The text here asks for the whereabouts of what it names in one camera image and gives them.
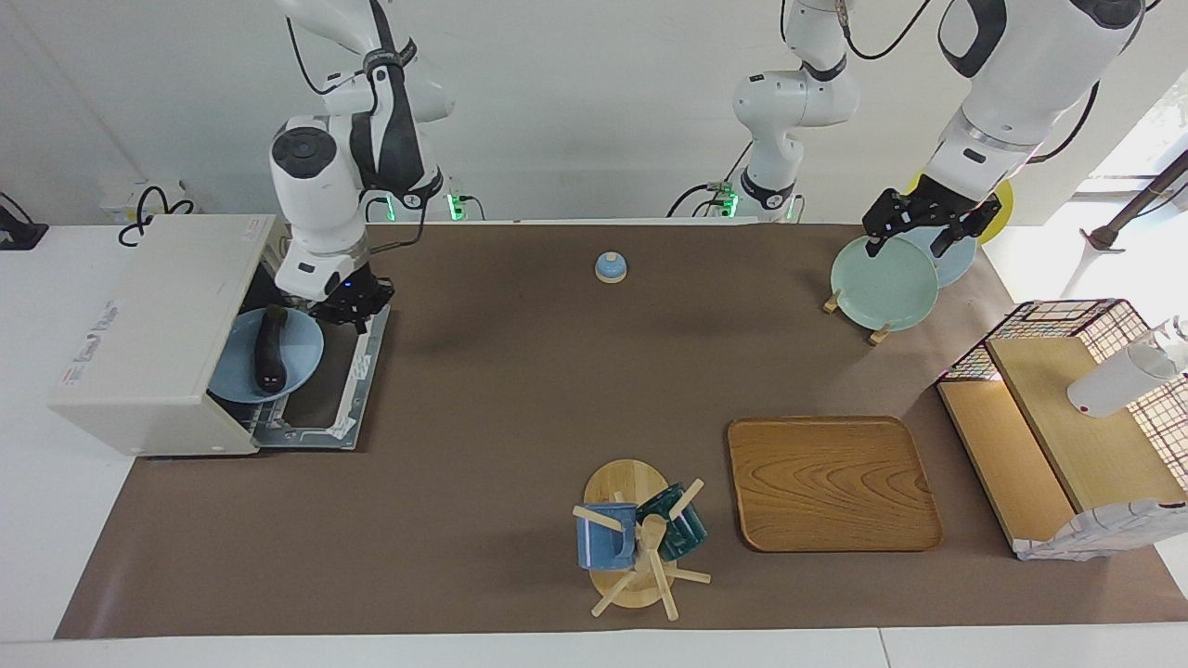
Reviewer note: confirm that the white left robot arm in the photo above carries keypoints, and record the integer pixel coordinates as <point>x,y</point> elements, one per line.
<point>1021,65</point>

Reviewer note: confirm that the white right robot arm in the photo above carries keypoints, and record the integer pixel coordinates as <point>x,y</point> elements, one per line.
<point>316,176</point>

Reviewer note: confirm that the dark green mug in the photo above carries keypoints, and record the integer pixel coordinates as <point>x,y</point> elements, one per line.
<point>677,529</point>

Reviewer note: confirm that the brown stand pole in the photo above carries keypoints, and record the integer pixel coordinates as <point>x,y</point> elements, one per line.
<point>1146,195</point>

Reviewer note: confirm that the white cup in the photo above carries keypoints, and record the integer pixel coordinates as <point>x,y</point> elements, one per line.
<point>1114,385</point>

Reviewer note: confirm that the wooden mug tree stand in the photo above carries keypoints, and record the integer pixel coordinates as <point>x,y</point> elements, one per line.
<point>636,580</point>

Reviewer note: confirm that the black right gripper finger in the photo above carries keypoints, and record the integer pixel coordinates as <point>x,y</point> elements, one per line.
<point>332,320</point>
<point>362,325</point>

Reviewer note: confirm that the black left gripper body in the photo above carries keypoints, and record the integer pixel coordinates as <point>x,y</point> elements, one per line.
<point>928,211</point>

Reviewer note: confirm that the wooden plate rack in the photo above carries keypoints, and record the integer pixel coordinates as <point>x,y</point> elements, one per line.
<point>878,336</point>

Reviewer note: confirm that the light blue round plate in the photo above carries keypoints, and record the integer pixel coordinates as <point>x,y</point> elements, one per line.
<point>302,357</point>

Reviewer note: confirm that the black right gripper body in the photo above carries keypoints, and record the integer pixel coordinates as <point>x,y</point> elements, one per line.
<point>357,299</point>

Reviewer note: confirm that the yellow plate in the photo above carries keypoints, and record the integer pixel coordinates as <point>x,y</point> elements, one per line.
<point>1004,209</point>

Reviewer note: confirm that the rectangular wooden tray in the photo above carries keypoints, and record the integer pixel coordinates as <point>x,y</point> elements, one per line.
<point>835,482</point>

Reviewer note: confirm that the glass oven door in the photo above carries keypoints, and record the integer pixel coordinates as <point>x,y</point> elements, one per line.
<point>306,438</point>

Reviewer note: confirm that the small blue lidded jar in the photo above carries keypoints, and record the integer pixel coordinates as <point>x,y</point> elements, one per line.
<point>611,269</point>

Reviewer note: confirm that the brown table mat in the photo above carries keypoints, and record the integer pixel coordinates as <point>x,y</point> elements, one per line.
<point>520,390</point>

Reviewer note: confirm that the black clamp device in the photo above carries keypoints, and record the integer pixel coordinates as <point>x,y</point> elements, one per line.
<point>19,232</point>

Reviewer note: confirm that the pale green plate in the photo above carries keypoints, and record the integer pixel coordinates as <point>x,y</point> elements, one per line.
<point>882,288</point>

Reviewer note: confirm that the large light blue plate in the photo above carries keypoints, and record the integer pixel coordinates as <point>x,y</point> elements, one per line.
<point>956,269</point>

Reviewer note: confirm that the blue mug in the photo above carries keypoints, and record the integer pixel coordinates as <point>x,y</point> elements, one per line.
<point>603,547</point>

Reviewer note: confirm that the beige toaster oven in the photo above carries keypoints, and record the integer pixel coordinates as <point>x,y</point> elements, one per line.
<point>158,325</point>

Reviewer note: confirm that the wooden step shelf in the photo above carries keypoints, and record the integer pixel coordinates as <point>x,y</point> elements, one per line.
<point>1086,436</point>

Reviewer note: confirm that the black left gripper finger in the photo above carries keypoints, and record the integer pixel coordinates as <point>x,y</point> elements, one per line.
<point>873,246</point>
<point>951,239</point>

